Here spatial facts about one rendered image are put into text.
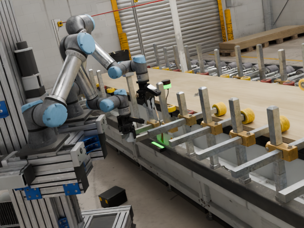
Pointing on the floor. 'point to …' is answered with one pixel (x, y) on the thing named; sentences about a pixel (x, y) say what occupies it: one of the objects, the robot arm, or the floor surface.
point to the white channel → (178, 35)
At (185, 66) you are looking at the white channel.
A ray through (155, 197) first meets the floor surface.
